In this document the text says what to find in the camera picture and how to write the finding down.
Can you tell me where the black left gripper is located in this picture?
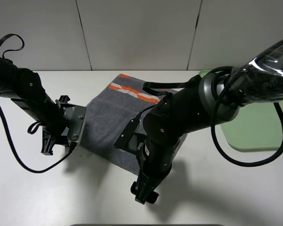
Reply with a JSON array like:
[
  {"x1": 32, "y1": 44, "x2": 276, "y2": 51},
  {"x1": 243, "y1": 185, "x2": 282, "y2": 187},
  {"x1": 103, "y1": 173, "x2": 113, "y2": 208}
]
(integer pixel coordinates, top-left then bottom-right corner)
[{"x1": 41, "y1": 95, "x2": 73, "y2": 155}]

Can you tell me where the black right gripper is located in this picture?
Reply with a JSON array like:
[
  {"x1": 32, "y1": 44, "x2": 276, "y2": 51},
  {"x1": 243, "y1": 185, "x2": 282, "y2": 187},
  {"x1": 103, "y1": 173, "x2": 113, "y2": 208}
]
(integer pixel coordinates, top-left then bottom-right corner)
[{"x1": 130, "y1": 137, "x2": 180, "y2": 204}]

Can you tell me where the grey towel with orange stripe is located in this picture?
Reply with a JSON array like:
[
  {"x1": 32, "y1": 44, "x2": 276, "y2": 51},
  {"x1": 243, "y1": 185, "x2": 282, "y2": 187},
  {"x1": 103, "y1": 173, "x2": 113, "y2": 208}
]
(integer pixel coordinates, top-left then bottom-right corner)
[{"x1": 79, "y1": 73, "x2": 187, "y2": 177}]

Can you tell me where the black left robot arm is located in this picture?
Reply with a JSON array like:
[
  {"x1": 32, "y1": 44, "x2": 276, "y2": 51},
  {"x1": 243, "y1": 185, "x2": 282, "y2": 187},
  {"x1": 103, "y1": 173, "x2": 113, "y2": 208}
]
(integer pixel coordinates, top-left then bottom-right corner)
[{"x1": 0, "y1": 57, "x2": 69, "y2": 155}]

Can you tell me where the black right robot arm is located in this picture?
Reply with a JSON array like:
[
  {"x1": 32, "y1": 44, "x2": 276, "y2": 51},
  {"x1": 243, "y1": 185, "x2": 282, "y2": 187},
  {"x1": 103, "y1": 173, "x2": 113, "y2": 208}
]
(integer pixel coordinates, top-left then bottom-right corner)
[{"x1": 131, "y1": 40, "x2": 283, "y2": 204}]

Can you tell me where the light green plastic tray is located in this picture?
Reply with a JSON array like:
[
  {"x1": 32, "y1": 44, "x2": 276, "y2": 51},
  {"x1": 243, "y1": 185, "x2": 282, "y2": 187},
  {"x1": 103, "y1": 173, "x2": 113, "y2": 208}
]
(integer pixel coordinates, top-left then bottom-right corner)
[{"x1": 198, "y1": 69, "x2": 283, "y2": 152}]

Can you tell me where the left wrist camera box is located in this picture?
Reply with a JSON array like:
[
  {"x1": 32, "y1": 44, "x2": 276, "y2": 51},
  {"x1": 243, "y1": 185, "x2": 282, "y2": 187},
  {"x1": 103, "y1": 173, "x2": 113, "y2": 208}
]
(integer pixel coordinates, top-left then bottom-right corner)
[{"x1": 67, "y1": 105, "x2": 87, "y2": 145}]

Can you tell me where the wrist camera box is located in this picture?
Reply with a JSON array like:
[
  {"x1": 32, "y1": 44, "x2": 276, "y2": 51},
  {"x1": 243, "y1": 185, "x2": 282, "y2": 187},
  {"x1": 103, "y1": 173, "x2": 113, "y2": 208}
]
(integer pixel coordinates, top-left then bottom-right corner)
[
  {"x1": 113, "y1": 118, "x2": 146, "y2": 156},
  {"x1": 67, "y1": 105, "x2": 87, "y2": 145}
]

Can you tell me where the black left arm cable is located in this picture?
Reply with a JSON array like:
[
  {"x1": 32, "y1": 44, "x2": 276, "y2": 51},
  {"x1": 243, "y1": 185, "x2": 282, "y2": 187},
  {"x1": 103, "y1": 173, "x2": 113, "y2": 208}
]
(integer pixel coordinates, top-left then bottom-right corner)
[{"x1": 0, "y1": 94, "x2": 76, "y2": 174}]

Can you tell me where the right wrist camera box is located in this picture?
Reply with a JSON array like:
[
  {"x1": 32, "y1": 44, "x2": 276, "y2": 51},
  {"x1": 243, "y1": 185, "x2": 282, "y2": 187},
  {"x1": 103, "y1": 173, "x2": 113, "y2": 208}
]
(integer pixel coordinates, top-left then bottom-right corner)
[{"x1": 113, "y1": 118, "x2": 146, "y2": 156}]

